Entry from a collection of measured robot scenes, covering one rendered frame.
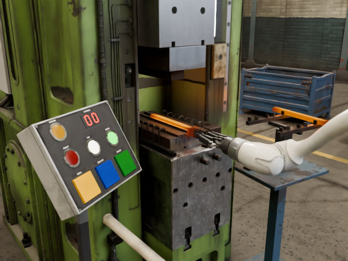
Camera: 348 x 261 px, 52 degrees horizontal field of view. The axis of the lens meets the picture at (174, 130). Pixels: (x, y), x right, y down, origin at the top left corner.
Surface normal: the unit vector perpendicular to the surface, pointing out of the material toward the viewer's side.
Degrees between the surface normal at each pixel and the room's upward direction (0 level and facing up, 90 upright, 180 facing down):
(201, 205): 90
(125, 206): 90
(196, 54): 90
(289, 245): 0
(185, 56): 90
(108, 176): 60
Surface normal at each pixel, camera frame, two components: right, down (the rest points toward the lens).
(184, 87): -0.78, 0.19
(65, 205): -0.44, 0.27
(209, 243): 0.62, 0.24
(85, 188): 0.78, -0.36
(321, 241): 0.00, -0.95
